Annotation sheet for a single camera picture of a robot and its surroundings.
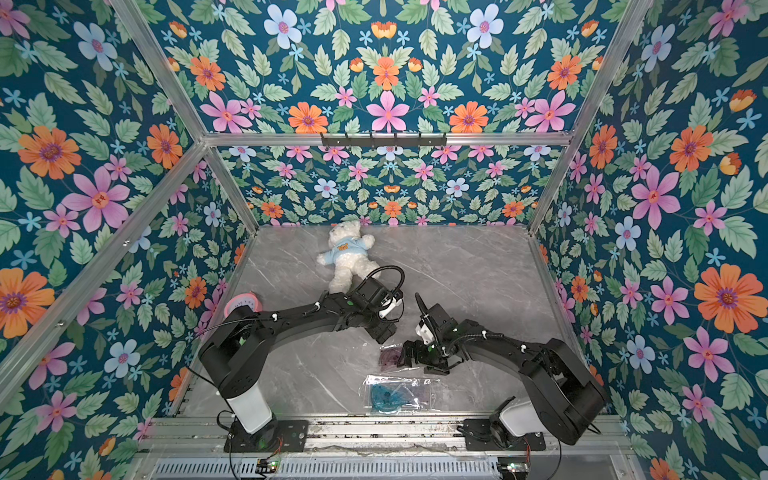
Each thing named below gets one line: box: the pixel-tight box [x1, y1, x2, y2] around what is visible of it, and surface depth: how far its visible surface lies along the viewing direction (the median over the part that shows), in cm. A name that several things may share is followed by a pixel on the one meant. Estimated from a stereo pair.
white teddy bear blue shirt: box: [316, 220, 379, 295], surface depth 104 cm
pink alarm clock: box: [224, 292, 263, 319], surface depth 98 cm
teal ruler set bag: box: [358, 375, 441, 415], surface depth 82 cm
